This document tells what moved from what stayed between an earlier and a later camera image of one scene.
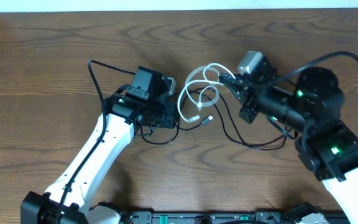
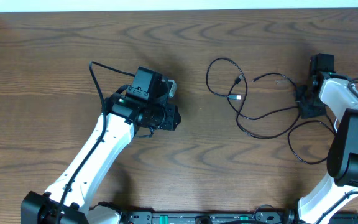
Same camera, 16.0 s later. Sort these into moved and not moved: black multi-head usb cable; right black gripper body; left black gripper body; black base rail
Moved: black multi-head usb cable; right black gripper body
Not moved: left black gripper body; black base rail
